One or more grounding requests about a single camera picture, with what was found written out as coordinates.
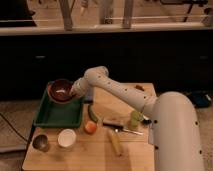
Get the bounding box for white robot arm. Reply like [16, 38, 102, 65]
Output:
[70, 66, 205, 171]

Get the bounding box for green cucumber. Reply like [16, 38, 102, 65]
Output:
[88, 104, 98, 123]

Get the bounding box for dark red bowl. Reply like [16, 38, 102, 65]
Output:
[48, 79, 73, 102]

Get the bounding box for orange bowl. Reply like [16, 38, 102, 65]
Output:
[46, 81, 75, 104]

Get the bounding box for small metal cup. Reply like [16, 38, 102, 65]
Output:
[32, 134, 49, 152]

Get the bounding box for white handled tool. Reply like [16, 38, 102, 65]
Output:
[142, 116, 152, 125]

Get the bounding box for yellow banana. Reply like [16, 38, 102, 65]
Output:
[107, 129, 123, 156]

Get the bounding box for black handled knife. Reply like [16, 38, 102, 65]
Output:
[103, 123, 143, 135]

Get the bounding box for dark red grapes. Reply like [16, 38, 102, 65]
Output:
[135, 85, 145, 91]

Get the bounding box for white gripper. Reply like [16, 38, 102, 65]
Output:
[70, 78, 90, 98]

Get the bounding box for white bowl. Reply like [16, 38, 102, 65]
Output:
[57, 129, 77, 148]

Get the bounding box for black floor cable left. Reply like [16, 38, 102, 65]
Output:
[0, 113, 31, 144]

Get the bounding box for orange fruit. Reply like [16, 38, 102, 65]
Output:
[84, 121, 97, 134]

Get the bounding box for blue sponge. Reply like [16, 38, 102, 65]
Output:
[84, 97, 93, 103]

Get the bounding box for green plastic tray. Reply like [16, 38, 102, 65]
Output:
[34, 82, 84, 128]

